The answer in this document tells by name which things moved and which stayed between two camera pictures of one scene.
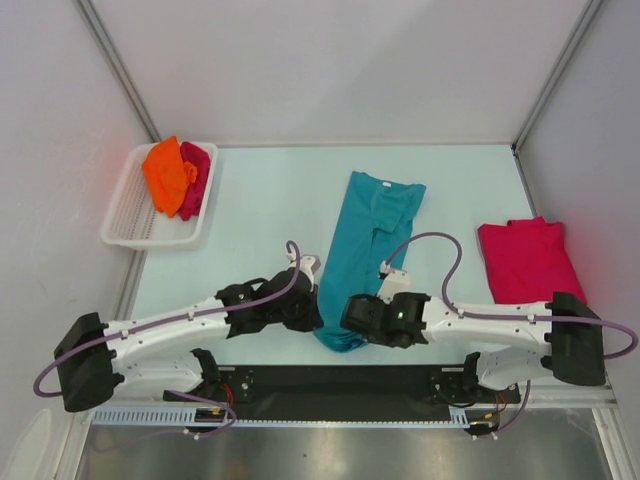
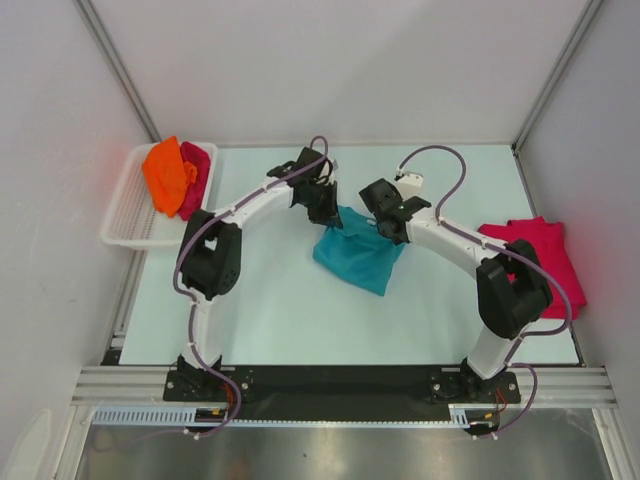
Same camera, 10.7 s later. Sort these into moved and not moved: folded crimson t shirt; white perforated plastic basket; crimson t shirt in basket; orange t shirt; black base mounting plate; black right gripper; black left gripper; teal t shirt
Moved: black left gripper; teal t shirt; black right gripper
Not moved: orange t shirt; folded crimson t shirt; crimson t shirt in basket; white perforated plastic basket; black base mounting plate
